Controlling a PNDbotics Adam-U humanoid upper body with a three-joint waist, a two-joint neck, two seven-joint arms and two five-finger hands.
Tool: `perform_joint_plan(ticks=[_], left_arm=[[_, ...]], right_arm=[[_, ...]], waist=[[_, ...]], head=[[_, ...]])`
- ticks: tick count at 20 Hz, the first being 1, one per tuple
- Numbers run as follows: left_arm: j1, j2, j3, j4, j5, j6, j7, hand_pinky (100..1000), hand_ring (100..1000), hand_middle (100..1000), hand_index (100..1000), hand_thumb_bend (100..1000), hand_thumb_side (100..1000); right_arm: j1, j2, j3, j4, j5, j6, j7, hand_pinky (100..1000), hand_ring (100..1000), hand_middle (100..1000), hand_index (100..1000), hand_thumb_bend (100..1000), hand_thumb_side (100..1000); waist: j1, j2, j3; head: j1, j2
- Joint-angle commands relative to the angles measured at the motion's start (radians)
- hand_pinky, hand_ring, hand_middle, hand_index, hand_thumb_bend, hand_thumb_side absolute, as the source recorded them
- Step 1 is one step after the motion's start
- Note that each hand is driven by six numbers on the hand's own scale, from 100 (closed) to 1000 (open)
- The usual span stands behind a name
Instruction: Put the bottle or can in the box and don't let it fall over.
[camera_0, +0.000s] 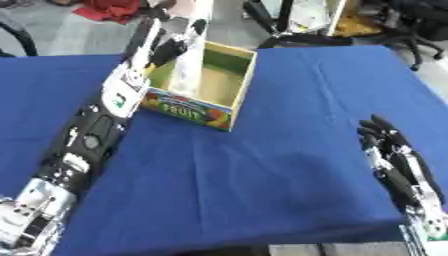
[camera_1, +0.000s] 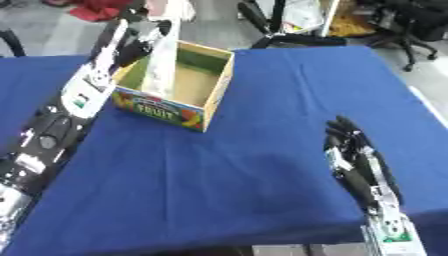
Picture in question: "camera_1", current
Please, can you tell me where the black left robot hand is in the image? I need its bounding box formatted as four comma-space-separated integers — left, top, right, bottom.
89, 2, 175, 69

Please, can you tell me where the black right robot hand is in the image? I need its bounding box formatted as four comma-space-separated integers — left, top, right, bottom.
322, 115, 406, 213

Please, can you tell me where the tan cardboard box green inside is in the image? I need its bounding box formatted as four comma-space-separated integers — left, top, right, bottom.
110, 40, 238, 134

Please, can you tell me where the red cloth bag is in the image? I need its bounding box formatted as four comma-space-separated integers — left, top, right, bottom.
66, 0, 137, 23

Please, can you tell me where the black curved chair leg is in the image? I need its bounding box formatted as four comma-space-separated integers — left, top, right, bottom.
0, 28, 28, 58

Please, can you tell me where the yellow bag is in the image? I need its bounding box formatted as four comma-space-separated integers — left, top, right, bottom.
327, 0, 377, 38

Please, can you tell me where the black tripod stand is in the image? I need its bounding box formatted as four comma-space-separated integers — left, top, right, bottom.
234, 0, 350, 50

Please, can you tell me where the black office chair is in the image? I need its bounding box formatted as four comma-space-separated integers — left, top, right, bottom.
355, 0, 448, 73

